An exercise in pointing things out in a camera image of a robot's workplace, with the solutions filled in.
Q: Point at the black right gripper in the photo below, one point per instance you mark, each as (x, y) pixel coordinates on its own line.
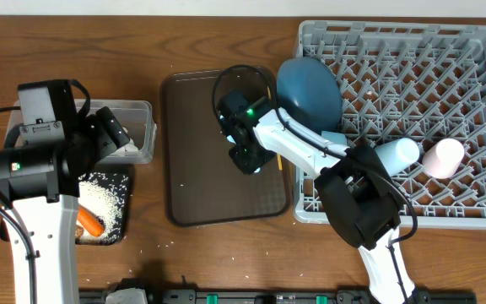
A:
(246, 165)

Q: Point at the large blue plate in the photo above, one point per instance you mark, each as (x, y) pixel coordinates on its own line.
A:
(308, 91)

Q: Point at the light blue rice bowl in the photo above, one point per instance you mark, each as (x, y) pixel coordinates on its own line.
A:
(336, 138)

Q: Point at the light blue plastic cup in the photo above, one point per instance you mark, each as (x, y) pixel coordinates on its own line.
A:
(398, 155)

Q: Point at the white rice pile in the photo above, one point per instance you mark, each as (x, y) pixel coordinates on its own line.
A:
(105, 195)

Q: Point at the orange carrot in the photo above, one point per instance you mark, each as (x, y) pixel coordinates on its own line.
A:
(89, 222)

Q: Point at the pink plastic cup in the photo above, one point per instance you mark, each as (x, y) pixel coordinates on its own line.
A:
(443, 159)

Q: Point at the light blue plastic knife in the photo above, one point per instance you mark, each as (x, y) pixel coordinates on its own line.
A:
(229, 138)

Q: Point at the white tissue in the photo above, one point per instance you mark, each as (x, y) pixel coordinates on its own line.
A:
(128, 150)

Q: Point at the brown food scrap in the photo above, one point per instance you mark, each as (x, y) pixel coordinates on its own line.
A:
(79, 232)

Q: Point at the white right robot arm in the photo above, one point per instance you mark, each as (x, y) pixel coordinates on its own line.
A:
(357, 194)

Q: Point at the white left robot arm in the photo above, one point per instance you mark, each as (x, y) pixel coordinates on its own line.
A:
(39, 190)

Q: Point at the grey dishwasher rack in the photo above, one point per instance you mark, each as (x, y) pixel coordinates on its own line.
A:
(425, 82)

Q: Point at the wooden chopstick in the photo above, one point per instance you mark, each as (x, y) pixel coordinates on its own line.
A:
(271, 92)

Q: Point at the dark brown serving tray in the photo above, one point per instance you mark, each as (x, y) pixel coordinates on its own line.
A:
(203, 184)

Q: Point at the clear plastic bin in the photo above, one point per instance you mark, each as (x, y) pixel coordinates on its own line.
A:
(133, 122)

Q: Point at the black plastic bin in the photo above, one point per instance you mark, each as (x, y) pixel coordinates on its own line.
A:
(40, 217)

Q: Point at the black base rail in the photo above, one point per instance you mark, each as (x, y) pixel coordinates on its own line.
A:
(134, 291)

